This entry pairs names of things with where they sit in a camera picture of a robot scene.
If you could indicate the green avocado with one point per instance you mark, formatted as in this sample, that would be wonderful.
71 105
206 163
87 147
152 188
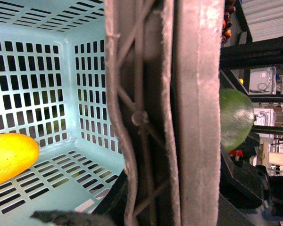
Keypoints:
236 117

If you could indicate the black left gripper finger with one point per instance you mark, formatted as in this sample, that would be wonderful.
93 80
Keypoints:
72 218

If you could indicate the light blue plastic basket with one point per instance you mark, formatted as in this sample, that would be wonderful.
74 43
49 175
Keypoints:
53 89

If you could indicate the grey basket handle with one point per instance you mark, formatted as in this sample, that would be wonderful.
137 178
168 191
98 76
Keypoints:
162 65

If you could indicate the yellow mango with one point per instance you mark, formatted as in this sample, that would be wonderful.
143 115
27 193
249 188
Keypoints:
18 152

